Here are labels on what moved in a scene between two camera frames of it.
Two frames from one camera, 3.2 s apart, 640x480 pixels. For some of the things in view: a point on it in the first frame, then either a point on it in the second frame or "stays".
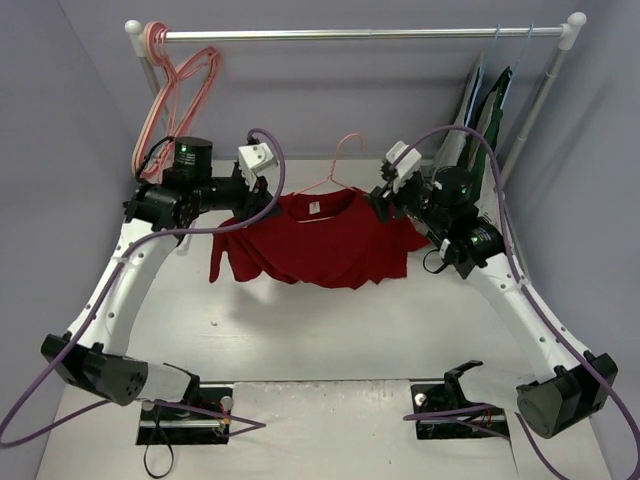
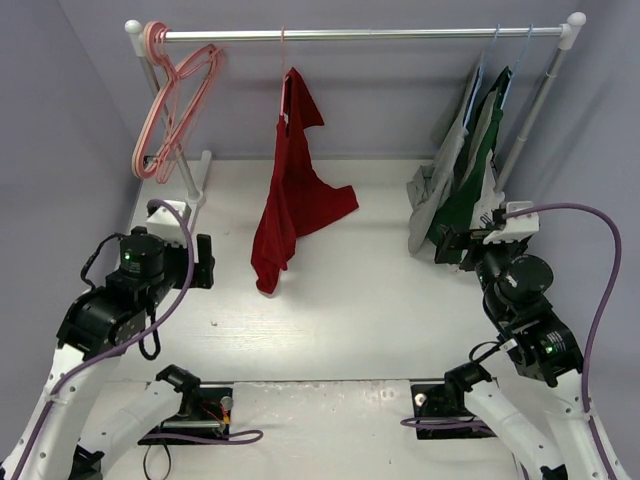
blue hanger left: [480, 75] stays
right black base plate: [429, 398] stays
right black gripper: [388, 198] -> [451, 245]
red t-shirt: [324, 238] -> [301, 201]
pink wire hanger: [331, 177] -> [285, 77]
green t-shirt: [488, 145] stays
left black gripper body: [254, 198] -> [204, 261]
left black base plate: [167, 425] stays
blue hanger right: [510, 77] stays
